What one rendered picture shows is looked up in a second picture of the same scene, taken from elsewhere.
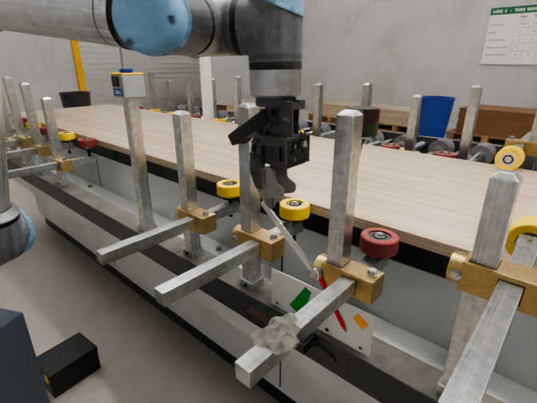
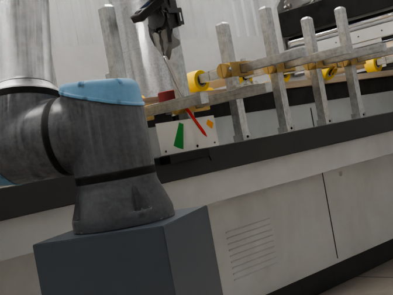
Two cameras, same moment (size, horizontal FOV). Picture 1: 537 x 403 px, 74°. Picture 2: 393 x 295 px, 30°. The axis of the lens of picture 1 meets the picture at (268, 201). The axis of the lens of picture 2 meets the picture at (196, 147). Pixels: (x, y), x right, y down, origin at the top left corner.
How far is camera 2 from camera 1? 2.31 m
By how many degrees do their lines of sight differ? 87
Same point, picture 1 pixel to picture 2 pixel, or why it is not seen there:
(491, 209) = (227, 36)
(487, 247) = (231, 52)
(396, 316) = not seen: hidden behind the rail
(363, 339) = (213, 135)
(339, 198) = (179, 52)
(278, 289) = (164, 139)
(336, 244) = (185, 81)
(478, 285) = (236, 69)
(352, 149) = not seen: hidden behind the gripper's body
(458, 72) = not seen: outside the picture
